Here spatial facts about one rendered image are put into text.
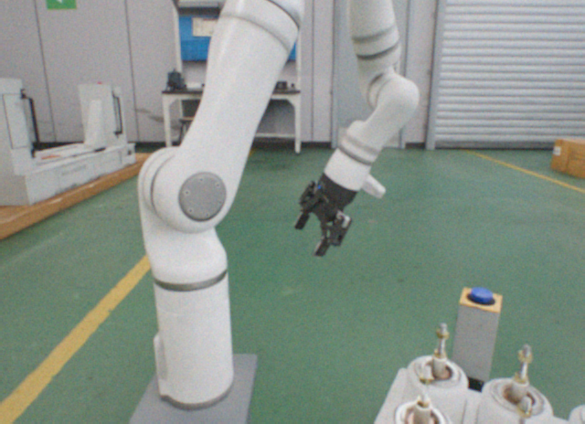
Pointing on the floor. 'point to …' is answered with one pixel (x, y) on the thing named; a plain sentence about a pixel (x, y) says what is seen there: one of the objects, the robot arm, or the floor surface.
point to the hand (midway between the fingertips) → (307, 239)
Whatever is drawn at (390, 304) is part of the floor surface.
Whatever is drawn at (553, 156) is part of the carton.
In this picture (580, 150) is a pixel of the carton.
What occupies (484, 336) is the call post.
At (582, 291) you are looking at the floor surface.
